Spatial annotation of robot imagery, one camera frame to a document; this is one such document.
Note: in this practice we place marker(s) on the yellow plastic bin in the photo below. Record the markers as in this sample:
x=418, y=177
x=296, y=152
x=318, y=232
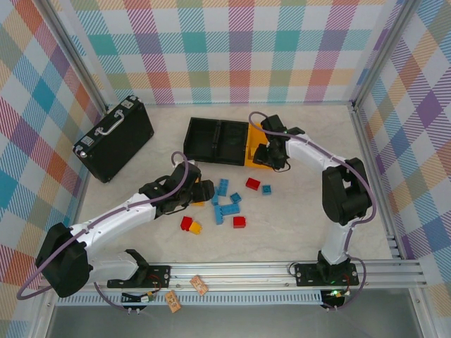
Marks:
x=252, y=139

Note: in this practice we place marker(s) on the grey metal panel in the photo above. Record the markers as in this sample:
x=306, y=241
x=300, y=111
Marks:
x=246, y=324

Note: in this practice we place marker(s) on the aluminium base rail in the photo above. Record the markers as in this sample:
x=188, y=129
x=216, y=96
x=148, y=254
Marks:
x=246, y=273

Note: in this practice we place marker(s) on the orange paper tag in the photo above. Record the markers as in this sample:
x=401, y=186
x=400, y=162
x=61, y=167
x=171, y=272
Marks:
x=173, y=301
x=199, y=285

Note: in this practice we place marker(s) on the aluminium side rail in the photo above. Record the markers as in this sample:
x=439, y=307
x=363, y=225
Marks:
x=363, y=141

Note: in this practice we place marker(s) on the aluminium frame post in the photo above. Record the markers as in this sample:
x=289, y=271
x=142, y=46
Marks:
x=81, y=63
x=382, y=53

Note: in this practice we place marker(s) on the black connector with green light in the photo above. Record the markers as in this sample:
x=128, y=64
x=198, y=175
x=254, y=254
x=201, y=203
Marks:
x=333, y=299

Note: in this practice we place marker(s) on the red lego brick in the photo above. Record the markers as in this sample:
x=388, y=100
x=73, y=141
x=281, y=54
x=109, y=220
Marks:
x=239, y=222
x=252, y=183
x=185, y=223

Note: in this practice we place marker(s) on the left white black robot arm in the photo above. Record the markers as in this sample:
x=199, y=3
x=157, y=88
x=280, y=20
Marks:
x=116, y=220

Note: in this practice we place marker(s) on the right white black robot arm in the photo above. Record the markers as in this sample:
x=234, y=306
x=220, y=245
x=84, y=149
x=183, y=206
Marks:
x=336, y=243

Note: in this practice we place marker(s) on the yellow lego brick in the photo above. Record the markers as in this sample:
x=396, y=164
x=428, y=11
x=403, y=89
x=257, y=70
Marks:
x=196, y=228

